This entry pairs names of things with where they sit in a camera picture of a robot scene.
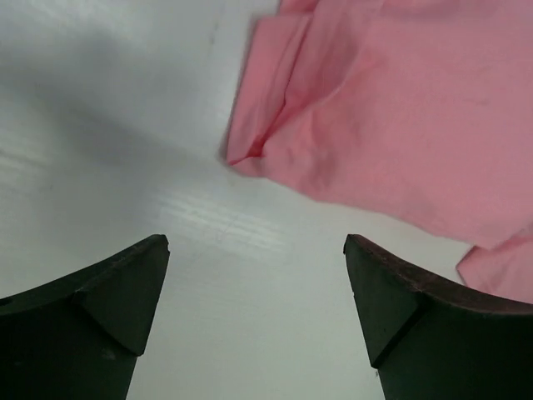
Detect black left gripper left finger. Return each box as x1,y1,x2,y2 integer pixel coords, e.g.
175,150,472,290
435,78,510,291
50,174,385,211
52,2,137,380
1,234,170,399

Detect pink t-shirt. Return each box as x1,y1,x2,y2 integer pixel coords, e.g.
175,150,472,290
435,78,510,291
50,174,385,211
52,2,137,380
226,0,532,303

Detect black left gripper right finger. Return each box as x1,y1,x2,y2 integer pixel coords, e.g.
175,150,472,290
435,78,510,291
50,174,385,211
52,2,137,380
343,234,532,400

